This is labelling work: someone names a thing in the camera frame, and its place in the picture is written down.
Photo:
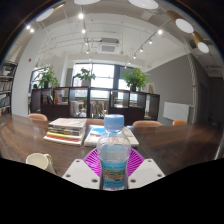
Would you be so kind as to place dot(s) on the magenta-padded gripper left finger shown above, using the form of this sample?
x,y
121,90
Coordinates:
x,y
80,173

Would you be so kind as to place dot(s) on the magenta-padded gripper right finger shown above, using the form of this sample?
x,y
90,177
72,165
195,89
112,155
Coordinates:
x,y
145,173

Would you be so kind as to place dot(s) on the clear blue-capped water bottle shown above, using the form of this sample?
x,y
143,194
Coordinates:
x,y
114,160

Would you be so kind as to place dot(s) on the flat blue-covered book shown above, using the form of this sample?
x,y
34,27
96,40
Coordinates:
x,y
93,136

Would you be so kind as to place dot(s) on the cream ceramic mug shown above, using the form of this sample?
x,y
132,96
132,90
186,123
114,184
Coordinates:
x,y
38,160

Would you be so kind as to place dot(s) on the stack of books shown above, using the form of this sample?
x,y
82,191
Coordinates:
x,y
66,128

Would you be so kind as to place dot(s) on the orange chairs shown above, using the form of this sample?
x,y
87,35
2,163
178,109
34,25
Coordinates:
x,y
146,123

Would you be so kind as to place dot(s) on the low dark shelf unit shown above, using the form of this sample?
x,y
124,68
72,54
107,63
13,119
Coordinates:
x,y
53,111

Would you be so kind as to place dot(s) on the potted green plants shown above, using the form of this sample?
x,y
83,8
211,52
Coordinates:
x,y
135,78

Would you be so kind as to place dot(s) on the tall dark bookshelf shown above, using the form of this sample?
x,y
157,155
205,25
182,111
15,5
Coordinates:
x,y
6,86

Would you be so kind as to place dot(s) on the ceiling air conditioner unit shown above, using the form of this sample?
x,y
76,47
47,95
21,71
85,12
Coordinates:
x,y
108,47

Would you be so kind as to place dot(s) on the round white ceiling lamps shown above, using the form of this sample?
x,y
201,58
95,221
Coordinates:
x,y
184,25

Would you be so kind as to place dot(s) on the small ceiling spotlights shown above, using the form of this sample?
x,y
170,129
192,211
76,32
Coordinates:
x,y
81,16

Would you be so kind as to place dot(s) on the white wall panel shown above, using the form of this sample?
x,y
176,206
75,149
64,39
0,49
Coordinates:
x,y
176,111

